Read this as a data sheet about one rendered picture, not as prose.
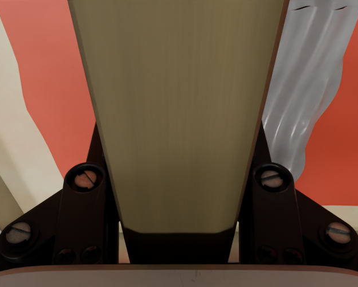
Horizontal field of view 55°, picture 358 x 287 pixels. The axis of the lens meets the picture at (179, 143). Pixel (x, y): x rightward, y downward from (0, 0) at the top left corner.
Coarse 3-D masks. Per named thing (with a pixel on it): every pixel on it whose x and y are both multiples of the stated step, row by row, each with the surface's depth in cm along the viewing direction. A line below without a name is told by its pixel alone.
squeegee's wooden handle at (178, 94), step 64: (128, 0) 4; (192, 0) 4; (256, 0) 4; (128, 64) 5; (192, 64) 5; (256, 64) 5; (128, 128) 6; (192, 128) 6; (256, 128) 6; (128, 192) 7; (192, 192) 7; (128, 256) 10; (192, 256) 9
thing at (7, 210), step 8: (0, 176) 30; (0, 184) 30; (0, 192) 30; (8, 192) 31; (0, 200) 30; (8, 200) 31; (0, 208) 30; (8, 208) 31; (16, 208) 33; (0, 216) 30; (8, 216) 31; (16, 216) 33; (0, 224) 30; (0, 232) 30; (120, 232) 37; (120, 240) 37; (120, 248) 36; (232, 248) 36; (120, 256) 36; (232, 256) 36
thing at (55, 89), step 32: (32, 32) 20; (64, 32) 20; (352, 32) 20; (32, 64) 21; (64, 64) 21; (352, 64) 22; (32, 96) 23; (64, 96) 23; (352, 96) 24; (64, 128) 26; (320, 128) 26; (352, 128) 26; (64, 160) 28; (320, 160) 29; (352, 160) 29; (320, 192) 32; (352, 192) 32
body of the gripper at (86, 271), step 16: (0, 272) 7; (16, 272) 7; (32, 272) 7; (48, 272) 7; (64, 272) 7; (80, 272) 7; (96, 272) 7; (112, 272) 7; (128, 272) 7; (144, 272) 7; (160, 272) 7; (176, 272) 7; (192, 272) 7; (208, 272) 7; (224, 272) 7; (240, 272) 7; (256, 272) 7; (272, 272) 7; (288, 272) 7; (304, 272) 7; (320, 272) 7; (336, 272) 7; (352, 272) 7
